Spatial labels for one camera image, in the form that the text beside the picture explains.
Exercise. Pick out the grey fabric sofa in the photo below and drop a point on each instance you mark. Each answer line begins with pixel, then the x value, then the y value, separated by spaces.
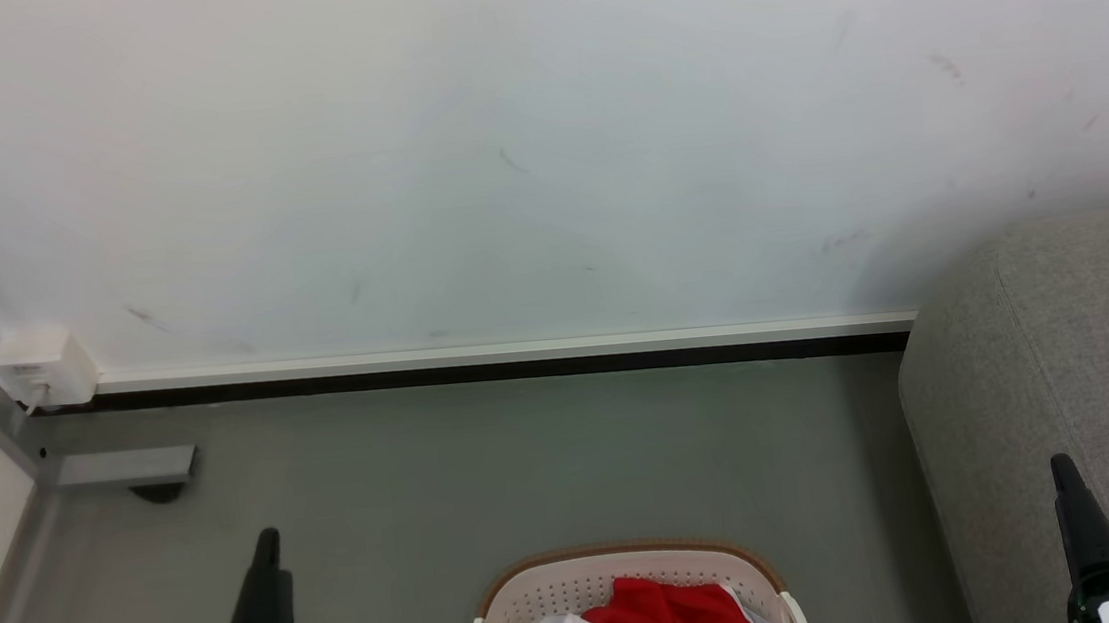
pixel 1072 377

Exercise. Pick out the cream perforated laundry basket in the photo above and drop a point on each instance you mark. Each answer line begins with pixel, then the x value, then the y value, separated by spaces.
pixel 579 590

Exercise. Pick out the white and black baseboard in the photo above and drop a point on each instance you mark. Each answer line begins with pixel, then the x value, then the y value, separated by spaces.
pixel 518 358

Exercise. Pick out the black round frame foot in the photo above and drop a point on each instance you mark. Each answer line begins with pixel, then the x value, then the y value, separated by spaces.
pixel 159 492

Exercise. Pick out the grey metal frame leg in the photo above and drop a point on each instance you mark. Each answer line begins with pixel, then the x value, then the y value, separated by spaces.
pixel 116 467

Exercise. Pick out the white wall socket box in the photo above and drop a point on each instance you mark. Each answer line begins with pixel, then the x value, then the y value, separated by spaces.
pixel 42 364

